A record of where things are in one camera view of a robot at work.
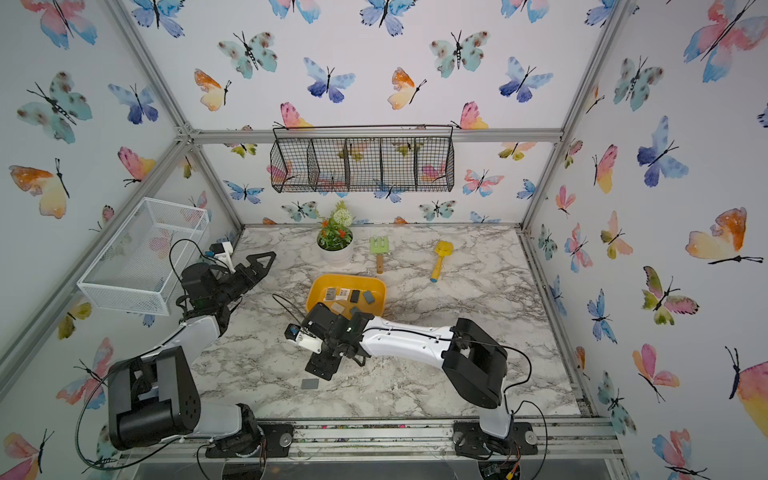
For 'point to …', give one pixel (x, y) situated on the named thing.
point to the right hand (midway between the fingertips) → (318, 353)
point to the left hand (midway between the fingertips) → (272, 257)
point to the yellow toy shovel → (442, 249)
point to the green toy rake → (380, 246)
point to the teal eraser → (369, 297)
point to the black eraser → (354, 297)
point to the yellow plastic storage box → (317, 287)
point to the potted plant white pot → (335, 237)
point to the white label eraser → (344, 294)
